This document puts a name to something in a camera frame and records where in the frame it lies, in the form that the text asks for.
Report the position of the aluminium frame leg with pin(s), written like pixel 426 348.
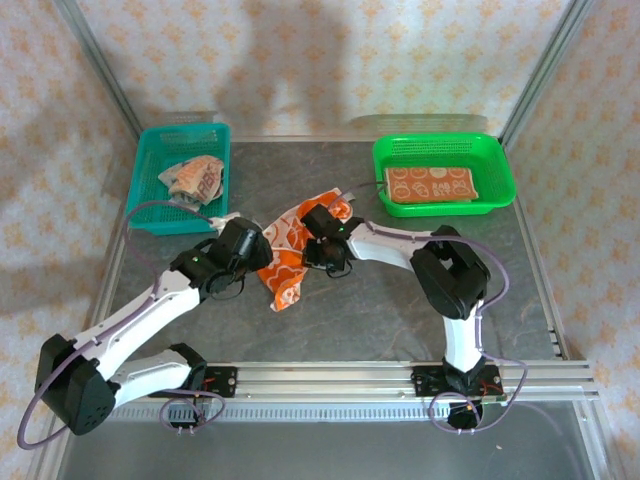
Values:
pixel 52 450
pixel 597 440

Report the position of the grey metal shelf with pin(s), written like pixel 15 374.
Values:
pixel 320 455

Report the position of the teal plastic basket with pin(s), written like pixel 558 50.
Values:
pixel 150 165

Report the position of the aluminium mounting rail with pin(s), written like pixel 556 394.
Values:
pixel 320 382

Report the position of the orange lion print towel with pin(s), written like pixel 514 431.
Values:
pixel 280 277

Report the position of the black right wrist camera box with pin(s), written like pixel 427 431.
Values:
pixel 320 220

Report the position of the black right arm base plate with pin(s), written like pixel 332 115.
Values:
pixel 425 382

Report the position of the green plastic basket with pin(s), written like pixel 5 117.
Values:
pixel 435 150

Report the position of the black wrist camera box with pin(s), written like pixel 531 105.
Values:
pixel 242 239
pixel 320 220

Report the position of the small green circuit board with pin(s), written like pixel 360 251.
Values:
pixel 495 398

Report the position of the orange animal print towel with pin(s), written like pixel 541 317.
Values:
pixel 430 185

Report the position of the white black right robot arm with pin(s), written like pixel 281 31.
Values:
pixel 385 247

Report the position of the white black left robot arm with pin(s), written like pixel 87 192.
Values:
pixel 140 320

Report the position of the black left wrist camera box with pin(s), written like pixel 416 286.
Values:
pixel 242 239

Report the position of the cream rabbit lettering towel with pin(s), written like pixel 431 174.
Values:
pixel 192 180

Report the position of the aluminium table side rail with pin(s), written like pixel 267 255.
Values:
pixel 559 345
pixel 109 260

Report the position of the aluminium frame post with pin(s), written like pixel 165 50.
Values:
pixel 545 70
pixel 100 65

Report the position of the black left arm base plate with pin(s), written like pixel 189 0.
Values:
pixel 222 382

